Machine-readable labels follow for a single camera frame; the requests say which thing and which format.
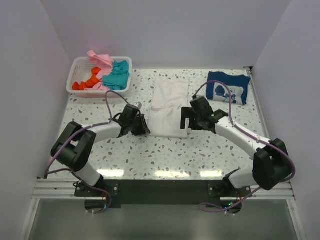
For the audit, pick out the teal t-shirt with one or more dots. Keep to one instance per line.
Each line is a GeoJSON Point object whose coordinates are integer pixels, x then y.
{"type": "Point", "coordinates": [118, 79]}

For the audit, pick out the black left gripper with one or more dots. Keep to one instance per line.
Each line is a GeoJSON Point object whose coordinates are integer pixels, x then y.
{"type": "Point", "coordinates": [143, 128]}

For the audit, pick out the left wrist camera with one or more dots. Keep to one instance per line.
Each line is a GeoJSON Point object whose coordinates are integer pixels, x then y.
{"type": "Point", "coordinates": [139, 105]}

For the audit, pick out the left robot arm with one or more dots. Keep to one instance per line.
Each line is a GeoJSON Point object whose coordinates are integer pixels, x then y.
{"type": "Point", "coordinates": [73, 147]}

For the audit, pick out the white t-shirt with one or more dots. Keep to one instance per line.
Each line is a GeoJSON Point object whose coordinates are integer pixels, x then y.
{"type": "Point", "coordinates": [169, 97]}

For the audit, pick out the folded blue printed t-shirt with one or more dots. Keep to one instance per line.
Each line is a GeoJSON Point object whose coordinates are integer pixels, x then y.
{"type": "Point", "coordinates": [237, 85]}

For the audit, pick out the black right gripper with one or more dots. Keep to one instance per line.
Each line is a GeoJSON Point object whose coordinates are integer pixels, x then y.
{"type": "Point", "coordinates": [186, 112]}

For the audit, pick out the orange t-shirt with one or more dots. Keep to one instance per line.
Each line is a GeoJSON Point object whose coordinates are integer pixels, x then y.
{"type": "Point", "coordinates": [92, 84]}

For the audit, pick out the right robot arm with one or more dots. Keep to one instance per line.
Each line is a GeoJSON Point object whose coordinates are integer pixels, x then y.
{"type": "Point", "coordinates": [271, 162]}

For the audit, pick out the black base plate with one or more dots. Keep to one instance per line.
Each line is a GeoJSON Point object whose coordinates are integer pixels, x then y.
{"type": "Point", "coordinates": [158, 192]}

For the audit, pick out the pink t-shirt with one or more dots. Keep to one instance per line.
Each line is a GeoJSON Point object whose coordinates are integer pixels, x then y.
{"type": "Point", "coordinates": [104, 62]}

